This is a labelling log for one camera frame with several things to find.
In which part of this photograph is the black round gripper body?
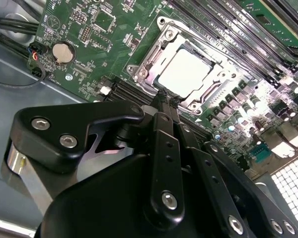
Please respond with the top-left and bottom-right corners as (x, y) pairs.
(36, 154), (229, 238)

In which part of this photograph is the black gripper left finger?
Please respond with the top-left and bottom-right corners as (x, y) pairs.
(11, 89), (186, 225)

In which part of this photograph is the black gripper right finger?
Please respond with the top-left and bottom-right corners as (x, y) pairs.
(171, 97), (298, 238)

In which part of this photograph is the metal CPU socket cover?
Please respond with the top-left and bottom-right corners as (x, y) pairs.
(140, 26), (233, 110)

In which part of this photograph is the silver CPU with green edge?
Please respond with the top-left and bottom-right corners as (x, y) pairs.
(155, 47), (217, 99)

